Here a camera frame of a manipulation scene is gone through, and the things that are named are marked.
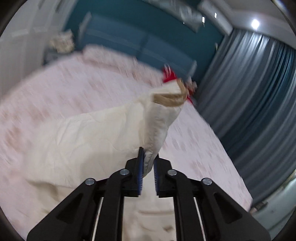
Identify grey-blue curtain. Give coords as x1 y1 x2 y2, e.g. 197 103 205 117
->
197 29 295 204

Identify teal upholstered headboard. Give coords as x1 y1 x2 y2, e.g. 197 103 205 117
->
76 12 197 80

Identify pink floral bedspread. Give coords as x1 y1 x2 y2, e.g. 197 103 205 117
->
1 55 252 238

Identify red cloth on bed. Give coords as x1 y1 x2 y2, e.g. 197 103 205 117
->
162 64 197 105

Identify cream items on nightstand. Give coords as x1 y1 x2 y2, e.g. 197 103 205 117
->
49 30 75 53

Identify white wardrobe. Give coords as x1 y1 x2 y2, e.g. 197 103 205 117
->
1 0 77 96

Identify pink floral pillow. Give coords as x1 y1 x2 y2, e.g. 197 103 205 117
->
82 45 163 86

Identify cream padded jacket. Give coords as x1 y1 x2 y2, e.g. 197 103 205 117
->
25 79 187 240

